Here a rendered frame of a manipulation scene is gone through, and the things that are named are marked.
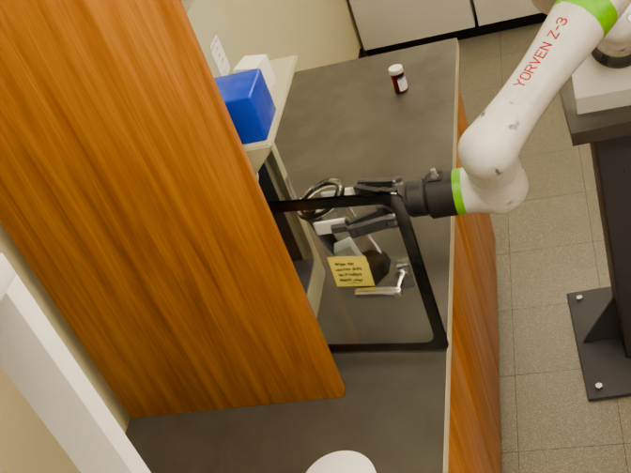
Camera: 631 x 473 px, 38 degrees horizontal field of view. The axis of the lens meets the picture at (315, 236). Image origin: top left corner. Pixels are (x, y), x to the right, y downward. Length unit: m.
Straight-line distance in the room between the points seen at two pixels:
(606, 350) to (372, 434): 1.43
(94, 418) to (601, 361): 2.46
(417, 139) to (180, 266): 1.03
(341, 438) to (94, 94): 0.80
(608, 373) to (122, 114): 1.95
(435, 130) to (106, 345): 1.12
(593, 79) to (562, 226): 1.23
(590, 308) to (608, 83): 1.02
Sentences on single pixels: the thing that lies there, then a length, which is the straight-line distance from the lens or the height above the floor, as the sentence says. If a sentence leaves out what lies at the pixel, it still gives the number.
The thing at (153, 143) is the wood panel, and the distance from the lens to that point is 1.52.
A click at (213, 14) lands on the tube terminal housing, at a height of 1.65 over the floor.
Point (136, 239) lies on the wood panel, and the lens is 1.67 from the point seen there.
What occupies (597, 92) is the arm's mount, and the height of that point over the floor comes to 0.99.
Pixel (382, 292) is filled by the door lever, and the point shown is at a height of 1.21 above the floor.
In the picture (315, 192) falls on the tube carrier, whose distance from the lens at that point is 1.89.
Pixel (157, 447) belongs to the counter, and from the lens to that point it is 1.97.
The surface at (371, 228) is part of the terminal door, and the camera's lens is 1.62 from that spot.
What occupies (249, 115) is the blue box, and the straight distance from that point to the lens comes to 1.56.
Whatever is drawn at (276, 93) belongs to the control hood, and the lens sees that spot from 1.72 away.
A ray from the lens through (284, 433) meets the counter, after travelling 1.86.
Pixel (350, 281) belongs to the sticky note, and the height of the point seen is 1.19.
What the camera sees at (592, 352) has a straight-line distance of 3.09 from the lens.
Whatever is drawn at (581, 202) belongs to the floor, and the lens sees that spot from 3.68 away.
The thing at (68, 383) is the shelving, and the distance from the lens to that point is 0.70.
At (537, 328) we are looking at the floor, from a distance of 3.21.
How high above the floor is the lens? 2.29
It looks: 36 degrees down
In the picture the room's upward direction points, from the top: 22 degrees counter-clockwise
